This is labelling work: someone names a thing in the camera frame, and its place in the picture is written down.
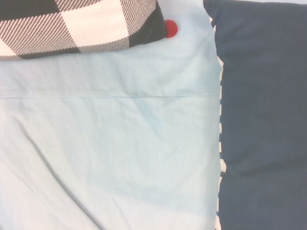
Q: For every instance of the black white checkered pillow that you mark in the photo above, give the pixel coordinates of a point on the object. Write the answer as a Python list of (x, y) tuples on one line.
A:
[(79, 26)]

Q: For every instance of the light blue bed sheet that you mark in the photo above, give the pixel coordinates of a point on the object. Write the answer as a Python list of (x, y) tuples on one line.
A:
[(115, 134)]

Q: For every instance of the navy blue ribbed pillow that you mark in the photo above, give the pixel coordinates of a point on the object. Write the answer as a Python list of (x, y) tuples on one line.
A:
[(263, 107)]

